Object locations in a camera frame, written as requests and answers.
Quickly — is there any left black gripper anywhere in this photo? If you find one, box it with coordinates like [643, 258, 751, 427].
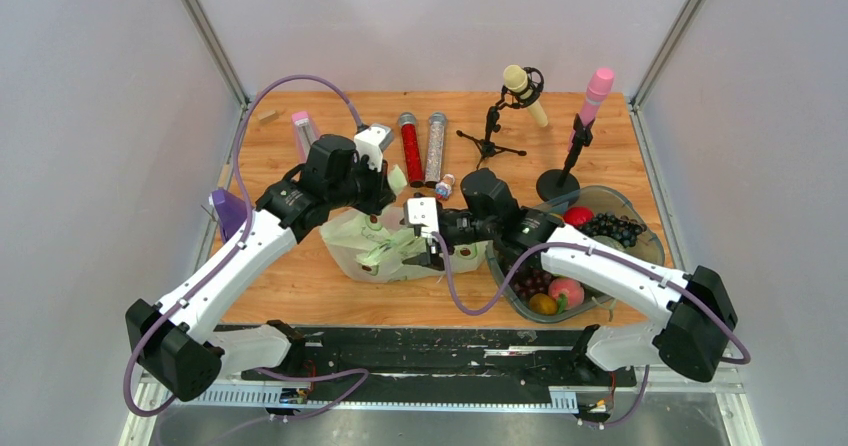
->
[327, 153, 397, 215]

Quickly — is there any pale green plastic bag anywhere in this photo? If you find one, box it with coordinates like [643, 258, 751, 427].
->
[319, 164, 488, 285]

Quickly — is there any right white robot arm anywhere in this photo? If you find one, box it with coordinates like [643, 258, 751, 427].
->
[403, 168, 752, 384]

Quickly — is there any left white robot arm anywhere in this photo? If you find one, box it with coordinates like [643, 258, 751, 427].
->
[125, 124, 396, 402]

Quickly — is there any orange yellow fruit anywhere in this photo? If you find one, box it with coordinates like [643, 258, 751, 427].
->
[528, 293, 559, 316]

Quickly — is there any pink metronome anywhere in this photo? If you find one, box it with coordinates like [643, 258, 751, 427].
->
[291, 111, 320, 163]

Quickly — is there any small cartoon figurine toy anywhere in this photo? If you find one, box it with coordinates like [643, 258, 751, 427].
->
[434, 174, 456, 201]

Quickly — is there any red glitter microphone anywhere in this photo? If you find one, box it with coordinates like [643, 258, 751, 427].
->
[397, 112, 424, 188]

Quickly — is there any silver glitter microphone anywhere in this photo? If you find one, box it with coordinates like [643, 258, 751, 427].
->
[425, 112, 448, 188]

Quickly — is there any red grape bunch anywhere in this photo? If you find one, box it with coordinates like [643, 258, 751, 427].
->
[510, 269, 555, 302]

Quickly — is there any small wooden block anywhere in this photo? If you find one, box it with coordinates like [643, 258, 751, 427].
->
[257, 110, 279, 124]

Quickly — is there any purple metronome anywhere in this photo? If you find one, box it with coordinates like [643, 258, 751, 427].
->
[209, 188, 251, 243]

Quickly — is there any black round-base microphone stand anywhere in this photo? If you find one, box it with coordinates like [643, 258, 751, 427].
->
[536, 114, 594, 201]

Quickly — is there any pink peach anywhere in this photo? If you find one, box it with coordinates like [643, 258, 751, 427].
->
[548, 278, 585, 312]

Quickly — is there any red apple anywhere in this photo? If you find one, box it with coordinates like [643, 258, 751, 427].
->
[562, 206, 595, 228]

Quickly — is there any black grape bunch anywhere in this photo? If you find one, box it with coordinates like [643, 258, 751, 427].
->
[578, 213, 647, 248]

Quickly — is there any cream microphone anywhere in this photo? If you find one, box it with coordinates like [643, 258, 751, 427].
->
[502, 64, 549, 127]

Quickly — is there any black tripod microphone stand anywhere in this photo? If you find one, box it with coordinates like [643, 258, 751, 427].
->
[456, 85, 527, 169]

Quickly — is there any pink microphone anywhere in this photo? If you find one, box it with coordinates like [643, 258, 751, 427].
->
[576, 67, 615, 137]

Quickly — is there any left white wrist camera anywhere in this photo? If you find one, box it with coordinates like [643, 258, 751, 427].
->
[353, 123, 394, 172]

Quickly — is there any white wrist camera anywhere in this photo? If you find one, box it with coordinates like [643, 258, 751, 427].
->
[353, 123, 394, 172]
[403, 197, 439, 239]

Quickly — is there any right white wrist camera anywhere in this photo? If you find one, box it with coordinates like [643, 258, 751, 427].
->
[403, 197, 439, 239]

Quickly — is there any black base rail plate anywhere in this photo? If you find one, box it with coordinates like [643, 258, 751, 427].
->
[271, 326, 639, 405]

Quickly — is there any wooden strip on rail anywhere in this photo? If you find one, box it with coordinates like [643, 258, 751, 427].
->
[216, 164, 232, 189]

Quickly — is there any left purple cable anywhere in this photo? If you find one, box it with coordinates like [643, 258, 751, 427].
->
[122, 74, 371, 446]

